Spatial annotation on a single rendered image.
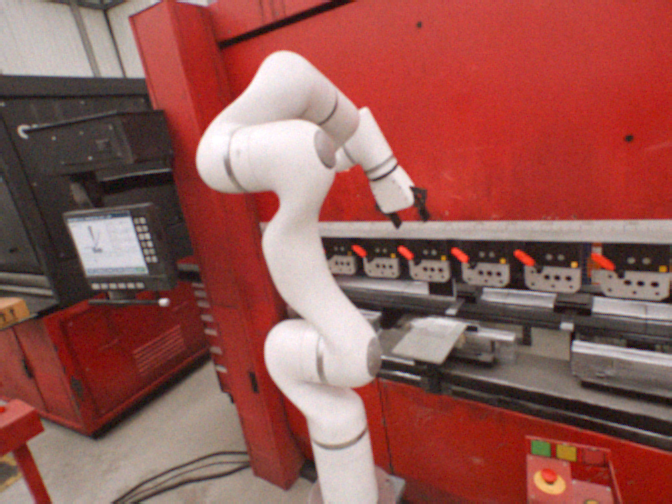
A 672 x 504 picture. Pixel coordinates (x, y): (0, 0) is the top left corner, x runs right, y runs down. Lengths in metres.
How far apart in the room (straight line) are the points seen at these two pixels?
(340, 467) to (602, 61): 1.14
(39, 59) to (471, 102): 7.92
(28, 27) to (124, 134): 7.13
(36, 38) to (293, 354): 8.32
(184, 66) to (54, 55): 7.12
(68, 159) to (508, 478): 2.06
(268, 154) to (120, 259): 1.43
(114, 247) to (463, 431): 1.56
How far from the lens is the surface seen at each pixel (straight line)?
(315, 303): 0.72
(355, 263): 1.74
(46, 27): 9.01
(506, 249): 1.47
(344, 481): 0.95
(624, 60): 1.36
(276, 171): 0.62
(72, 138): 2.00
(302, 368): 0.81
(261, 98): 0.71
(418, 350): 1.51
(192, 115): 1.85
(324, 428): 0.87
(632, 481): 1.69
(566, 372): 1.66
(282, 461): 2.44
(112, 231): 1.95
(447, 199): 1.48
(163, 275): 1.85
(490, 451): 1.78
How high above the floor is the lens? 1.78
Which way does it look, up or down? 17 degrees down
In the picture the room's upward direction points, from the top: 10 degrees counter-clockwise
